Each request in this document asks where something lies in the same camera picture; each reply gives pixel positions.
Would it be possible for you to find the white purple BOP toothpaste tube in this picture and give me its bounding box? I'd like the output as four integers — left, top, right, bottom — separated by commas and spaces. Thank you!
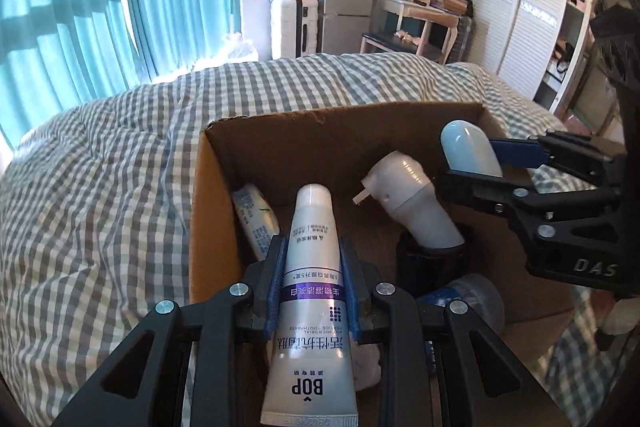
260, 184, 358, 426

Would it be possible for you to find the white pump lotion bottle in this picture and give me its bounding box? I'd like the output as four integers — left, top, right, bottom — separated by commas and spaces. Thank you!
352, 150, 464, 251

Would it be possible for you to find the light blue tissue pack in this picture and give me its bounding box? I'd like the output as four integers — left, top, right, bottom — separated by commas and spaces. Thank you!
231, 183, 280, 261

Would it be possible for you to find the pale blue capped bottle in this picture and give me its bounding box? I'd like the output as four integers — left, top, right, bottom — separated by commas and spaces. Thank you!
440, 120, 503, 178

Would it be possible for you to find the white round tub with masks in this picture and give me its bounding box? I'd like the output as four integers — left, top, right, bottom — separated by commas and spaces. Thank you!
350, 343, 382, 392

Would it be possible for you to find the white louvered wardrobe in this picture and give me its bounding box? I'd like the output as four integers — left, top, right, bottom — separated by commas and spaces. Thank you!
466, 0, 593, 116

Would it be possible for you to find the checkered grey white duvet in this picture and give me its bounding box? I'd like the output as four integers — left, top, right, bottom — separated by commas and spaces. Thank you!
1, 54, 559, 426

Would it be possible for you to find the brown cardboard box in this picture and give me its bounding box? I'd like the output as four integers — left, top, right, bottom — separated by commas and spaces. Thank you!
190, 102, 568, 358

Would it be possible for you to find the white dressing table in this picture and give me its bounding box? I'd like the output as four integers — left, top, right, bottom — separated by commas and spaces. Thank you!
369, 0, 460, 64

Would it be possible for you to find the silver mini fridge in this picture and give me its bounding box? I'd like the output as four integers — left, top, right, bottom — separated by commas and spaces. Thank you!
319, 0, 373, 55

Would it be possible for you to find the white suitcase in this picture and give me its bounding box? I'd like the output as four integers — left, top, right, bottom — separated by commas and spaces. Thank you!
270, 0, 319, 60

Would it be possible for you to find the left teal curtain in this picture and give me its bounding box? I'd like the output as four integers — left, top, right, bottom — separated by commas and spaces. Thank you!
1, 0, 149, 147

